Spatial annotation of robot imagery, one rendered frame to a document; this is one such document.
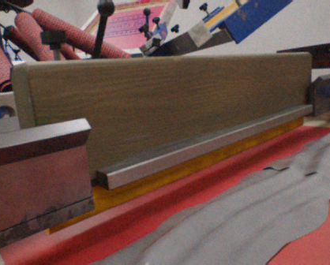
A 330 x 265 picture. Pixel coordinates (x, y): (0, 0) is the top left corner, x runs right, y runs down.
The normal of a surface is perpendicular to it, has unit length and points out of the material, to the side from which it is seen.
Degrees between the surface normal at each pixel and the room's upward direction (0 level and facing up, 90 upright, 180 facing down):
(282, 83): 90
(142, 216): 0
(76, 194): 90
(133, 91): 90
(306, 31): 90
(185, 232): 33
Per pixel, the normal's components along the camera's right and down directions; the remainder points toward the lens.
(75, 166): 0.68, 0.10
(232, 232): 0.33, -0.77
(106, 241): -0.08, -0.97
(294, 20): -0.73, 0.20
